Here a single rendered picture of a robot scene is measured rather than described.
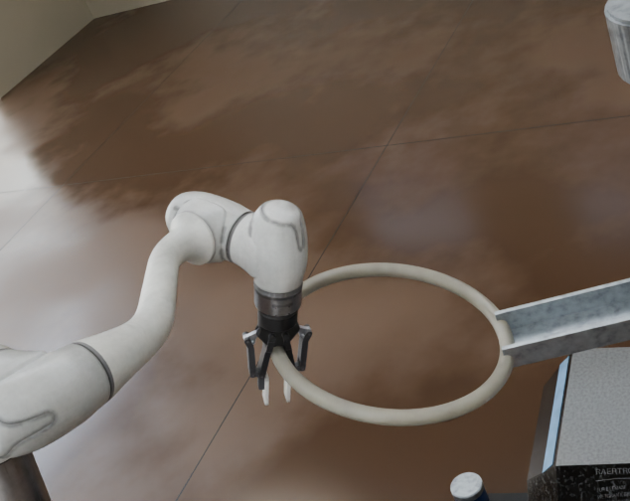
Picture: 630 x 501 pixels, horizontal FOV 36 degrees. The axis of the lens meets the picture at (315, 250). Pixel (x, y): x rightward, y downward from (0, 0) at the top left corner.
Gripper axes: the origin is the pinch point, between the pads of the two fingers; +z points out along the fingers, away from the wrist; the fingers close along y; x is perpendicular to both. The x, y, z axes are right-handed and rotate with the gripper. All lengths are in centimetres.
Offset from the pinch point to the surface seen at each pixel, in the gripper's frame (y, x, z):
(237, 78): 76, 497, 155
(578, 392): 67, -2, 11
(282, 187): 69, 308, 137
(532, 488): 53, -15, 25
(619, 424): 69, -15, 9
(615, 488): 63, -27, 14
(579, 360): 72, 7, 10
